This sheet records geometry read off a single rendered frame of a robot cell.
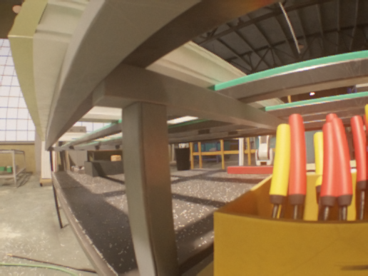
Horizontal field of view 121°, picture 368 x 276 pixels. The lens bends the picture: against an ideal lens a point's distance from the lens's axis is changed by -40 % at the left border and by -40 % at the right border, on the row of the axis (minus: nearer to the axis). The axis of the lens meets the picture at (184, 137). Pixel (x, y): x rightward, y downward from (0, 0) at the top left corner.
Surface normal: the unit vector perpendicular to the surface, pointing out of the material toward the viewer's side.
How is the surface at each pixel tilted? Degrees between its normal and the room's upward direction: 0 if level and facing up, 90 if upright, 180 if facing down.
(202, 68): 90
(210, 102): 90
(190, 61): 90
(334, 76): 90
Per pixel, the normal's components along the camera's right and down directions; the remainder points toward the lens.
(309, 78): -0.70, 0.00
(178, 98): 0.72, -0.08
